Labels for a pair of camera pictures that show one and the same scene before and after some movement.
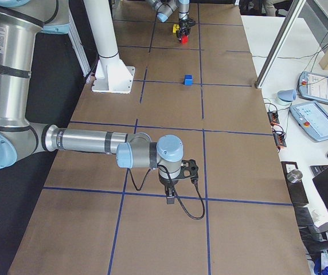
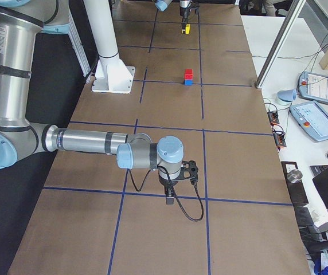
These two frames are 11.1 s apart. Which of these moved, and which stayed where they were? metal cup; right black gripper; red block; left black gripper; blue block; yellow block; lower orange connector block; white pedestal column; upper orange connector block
Moved: red block; yellow block; left black gripper
Stayed: upper orange connector block; lower orange connector block; blue block; metal cup; white pedestal column; right black gripper
